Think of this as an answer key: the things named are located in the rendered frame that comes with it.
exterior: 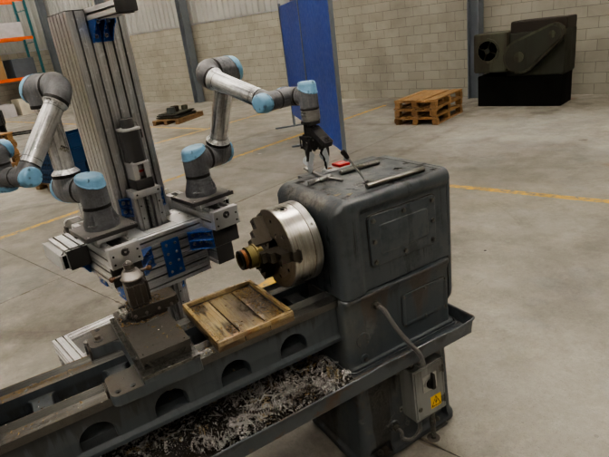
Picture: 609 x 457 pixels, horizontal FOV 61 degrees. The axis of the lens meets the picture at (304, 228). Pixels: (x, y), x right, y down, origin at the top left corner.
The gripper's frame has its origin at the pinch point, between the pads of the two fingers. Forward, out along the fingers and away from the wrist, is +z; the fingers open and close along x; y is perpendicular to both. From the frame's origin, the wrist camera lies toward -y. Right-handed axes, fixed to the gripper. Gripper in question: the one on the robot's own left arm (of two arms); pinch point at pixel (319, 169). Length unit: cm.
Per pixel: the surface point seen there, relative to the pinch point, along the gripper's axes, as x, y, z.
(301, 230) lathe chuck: 26.1, -24.9, 12.6
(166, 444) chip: 90, -24, 73
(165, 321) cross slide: 78, -15, 33
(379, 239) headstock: -2.5, -32.7, 23.2
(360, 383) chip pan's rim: 19, -42, 73
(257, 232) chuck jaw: 36.2, -9.3, 14.4
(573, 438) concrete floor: -70, -75, 130
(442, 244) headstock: -36, -32, 36
